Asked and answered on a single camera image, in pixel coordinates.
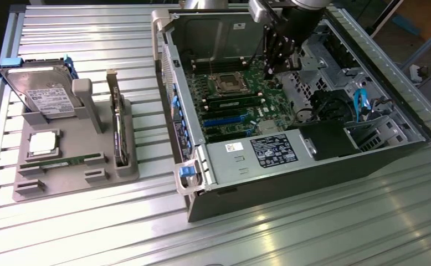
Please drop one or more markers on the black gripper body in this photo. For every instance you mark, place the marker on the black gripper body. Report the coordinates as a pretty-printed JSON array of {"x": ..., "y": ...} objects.
[{"x": 300, "y": 23}]

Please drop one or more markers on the black RAM slot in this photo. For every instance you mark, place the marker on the black RAM slot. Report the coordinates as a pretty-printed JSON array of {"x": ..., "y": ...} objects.
[{"x": 219, "y": 64}]

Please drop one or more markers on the green RAM stick with label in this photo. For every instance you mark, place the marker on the green RAM stick with label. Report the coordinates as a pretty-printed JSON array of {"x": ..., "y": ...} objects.
[
  {"x": 62, "y": 162},
  {"x": 234, "y": 104}
]

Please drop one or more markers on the metal disk bay cage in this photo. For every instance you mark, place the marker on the metal disk bay cage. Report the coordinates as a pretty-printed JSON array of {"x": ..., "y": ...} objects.
[{"x": 311, "y": 59}]

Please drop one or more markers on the CPU socket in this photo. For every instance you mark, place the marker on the CPU socket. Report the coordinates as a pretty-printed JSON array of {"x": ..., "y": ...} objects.
[{"x": 230, "y": 82}]

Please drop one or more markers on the green motherboard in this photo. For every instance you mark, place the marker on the green motherboard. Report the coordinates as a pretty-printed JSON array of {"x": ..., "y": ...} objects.
[{"x": 259, "y": 110}]

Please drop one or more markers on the blue expansion slot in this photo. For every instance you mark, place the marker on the blue expansion slot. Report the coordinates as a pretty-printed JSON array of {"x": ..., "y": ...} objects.
[{"x": 227, "y": 122}]

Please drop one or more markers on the black fan shroud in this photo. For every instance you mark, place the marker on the black fan shroud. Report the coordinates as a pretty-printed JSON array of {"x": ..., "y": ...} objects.
[{"x": 326, "y": 140}]

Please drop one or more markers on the white object on floor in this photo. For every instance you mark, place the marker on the white object on floor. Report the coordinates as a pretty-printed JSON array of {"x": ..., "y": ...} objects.
[{"x": 415, "y": 74}]

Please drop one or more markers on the grey power supply unit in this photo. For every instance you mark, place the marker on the grey power supply unit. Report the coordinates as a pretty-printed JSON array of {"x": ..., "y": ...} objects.
[{"x": 259, "y": 158}]

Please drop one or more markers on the graphics card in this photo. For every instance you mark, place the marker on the graphics card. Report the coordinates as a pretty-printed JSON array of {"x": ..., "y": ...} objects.
[{"x": 119, "y": 119}]

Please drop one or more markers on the blue case latch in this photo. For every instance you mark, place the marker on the blue case latch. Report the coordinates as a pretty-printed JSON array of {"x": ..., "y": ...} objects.
[{"x": 186, "y": 171}]

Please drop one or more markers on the open black PC case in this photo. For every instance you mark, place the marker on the open black PC case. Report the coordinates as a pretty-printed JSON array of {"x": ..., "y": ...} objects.
[{"x": 274, "y": 191}]

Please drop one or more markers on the silver hard disk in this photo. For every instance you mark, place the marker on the silver hard disk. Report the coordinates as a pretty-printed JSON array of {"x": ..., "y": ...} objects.
[{"x": 42, "y": 92}]

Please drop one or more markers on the silver CPU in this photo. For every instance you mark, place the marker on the silver CPU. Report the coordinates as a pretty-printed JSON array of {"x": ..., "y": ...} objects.
[{"x": 43, "y": 142}]

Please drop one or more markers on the grey parts rack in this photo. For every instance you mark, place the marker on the grey parts rack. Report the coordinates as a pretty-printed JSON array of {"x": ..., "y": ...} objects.
[{"x": 67, "y": 180}]

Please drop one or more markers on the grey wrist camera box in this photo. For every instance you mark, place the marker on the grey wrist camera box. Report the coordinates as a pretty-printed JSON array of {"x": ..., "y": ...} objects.
[{"x": 260, "y": 10}]

